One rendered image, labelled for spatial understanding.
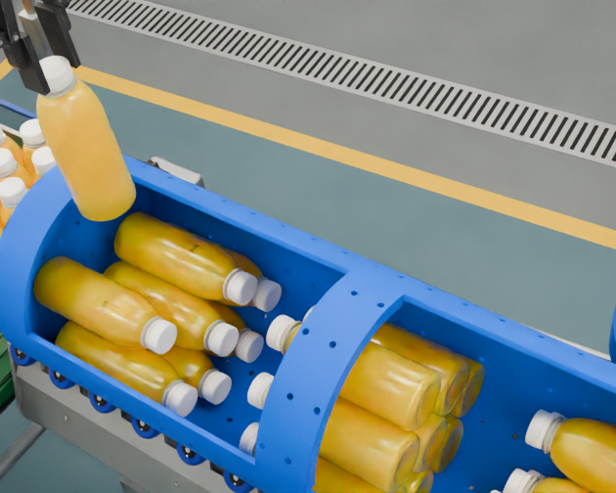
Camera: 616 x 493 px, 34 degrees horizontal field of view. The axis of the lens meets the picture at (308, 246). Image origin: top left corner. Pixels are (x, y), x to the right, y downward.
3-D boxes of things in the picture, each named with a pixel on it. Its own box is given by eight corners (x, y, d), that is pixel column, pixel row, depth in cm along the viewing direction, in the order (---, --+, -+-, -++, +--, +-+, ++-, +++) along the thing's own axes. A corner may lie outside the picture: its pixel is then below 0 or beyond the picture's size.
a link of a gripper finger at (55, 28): (32, 5, 99) (37, 1, 100) (56, 61, 105) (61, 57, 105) (54, 13, 98) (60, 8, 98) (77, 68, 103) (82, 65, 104)
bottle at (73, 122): (94, 233, 113) (37, 111, 100) (69, 201, 117) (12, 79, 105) (148, 203, 115) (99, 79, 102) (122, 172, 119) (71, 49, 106)
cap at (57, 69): (45, 98, 102) (39, 84, 100) (31, 80, 104) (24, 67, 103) (80, 80, 103) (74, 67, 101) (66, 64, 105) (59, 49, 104)
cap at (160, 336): (171, 323, 123) (182, 329, 122) (155, 352, 122) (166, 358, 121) (155, 314, 119) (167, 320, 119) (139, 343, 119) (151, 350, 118)
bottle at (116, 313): (79, 264, 132) (184, 316, 124) (54, 311, 131) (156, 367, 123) (50, 246, 126) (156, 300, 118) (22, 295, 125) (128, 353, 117)
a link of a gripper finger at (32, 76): (28, 34, 96) (22, 38, 96) (51, 92, 101) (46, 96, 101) (7, 25, 98) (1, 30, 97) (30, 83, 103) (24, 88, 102)
